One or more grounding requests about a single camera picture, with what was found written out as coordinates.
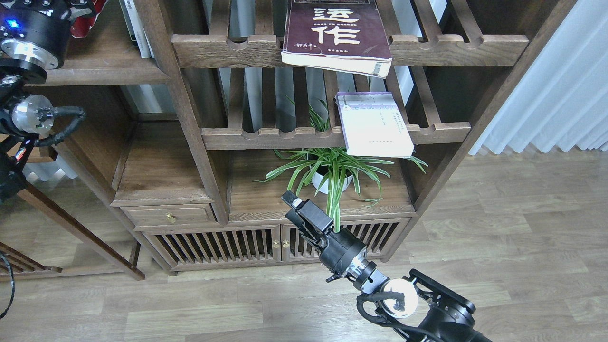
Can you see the brass drawer knob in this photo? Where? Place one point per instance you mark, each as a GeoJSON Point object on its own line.
{"type": "Point", "coordinates": [171, 218]}

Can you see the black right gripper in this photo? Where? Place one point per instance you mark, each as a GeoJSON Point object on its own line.
{"type": "Point", "coordinates": [341, 252]}

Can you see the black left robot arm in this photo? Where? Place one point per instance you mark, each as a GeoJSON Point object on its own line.
{"type": "Point", "coordinates": [29, 121]}

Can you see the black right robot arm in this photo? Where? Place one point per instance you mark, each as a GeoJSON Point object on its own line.
{"type": "Point", "coordinates": [416, 307]}

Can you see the dark wooden bookshelf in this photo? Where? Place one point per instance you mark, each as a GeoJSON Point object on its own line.
{"type": "Point", "coordinates": [211, 107]}

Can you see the red survival guide book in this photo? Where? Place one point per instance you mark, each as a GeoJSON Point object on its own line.
{"type": "Point", "coordinates": [87, 13]}

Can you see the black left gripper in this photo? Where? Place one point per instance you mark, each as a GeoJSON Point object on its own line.
{"type": "Point", "coordinates": [34, 37]}

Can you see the white upright books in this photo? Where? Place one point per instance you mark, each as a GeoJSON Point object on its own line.
{"type": "Point", "coordinates": [135, 28]}

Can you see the dark maroon book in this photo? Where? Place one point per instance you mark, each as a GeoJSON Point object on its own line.
{"type": "Point", "coordinates": [338, 35]}

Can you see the white plant pot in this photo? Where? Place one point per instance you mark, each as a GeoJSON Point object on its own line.
{"type": "Point", "coordinates": [324, 187]}

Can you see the wooden side furniture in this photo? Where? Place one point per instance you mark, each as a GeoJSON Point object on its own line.
{"type": "Point", "coordinates": [94, 152]}

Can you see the white pleated curtain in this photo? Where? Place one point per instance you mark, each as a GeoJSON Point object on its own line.
{"type": "Point", "coordinates": [562, 99]}

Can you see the white purple book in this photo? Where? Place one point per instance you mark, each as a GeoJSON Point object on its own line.
{"type": "Point", "coordinates": [372, 125]}

